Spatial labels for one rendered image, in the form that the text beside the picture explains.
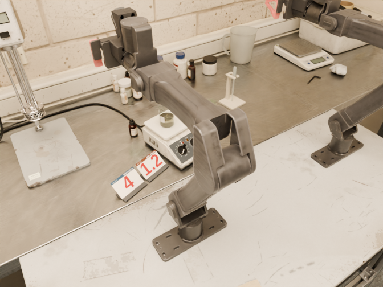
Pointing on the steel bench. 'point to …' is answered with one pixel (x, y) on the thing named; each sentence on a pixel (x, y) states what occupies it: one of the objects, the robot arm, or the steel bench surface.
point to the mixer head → (9, 27)
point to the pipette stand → (231, 95)
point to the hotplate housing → (155, 140)
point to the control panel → (186, 147)
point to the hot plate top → (154, 124)
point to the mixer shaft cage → (35, 109)
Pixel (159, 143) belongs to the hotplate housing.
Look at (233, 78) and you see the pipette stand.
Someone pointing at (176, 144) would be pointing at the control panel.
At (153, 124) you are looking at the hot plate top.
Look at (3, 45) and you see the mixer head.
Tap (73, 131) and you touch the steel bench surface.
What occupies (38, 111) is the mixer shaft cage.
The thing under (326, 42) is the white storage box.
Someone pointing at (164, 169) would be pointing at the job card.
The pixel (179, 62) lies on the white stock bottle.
